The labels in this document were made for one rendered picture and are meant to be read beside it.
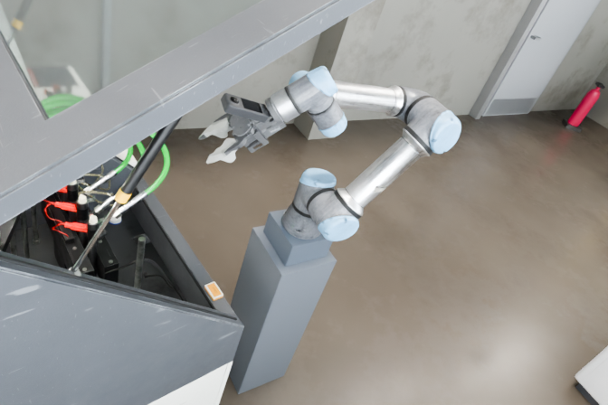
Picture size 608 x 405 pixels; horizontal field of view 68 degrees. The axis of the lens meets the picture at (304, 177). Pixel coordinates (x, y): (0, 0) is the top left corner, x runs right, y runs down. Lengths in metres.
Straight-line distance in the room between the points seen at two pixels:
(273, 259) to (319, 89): 0.75
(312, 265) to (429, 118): 0.66
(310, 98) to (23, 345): 0.73
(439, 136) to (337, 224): 0.39
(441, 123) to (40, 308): 1.05
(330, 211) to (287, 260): 0.29
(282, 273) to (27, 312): 0.95
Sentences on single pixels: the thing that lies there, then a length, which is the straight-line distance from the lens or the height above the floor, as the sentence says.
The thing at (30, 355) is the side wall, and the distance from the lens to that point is 0.91.
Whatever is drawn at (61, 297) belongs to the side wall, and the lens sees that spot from 0.82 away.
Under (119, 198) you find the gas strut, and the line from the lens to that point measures 0.74.
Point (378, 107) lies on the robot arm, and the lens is 1.38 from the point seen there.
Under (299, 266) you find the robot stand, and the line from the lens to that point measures 1.63.
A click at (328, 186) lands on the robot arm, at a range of 1.46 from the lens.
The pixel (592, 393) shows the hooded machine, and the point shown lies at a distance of 3.12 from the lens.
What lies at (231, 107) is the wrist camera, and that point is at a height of 1.46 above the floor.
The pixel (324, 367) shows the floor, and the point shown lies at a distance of 2.41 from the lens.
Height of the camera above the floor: 1.95
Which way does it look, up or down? 34 degrees down
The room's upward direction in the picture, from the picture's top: 19 degrees clockwise
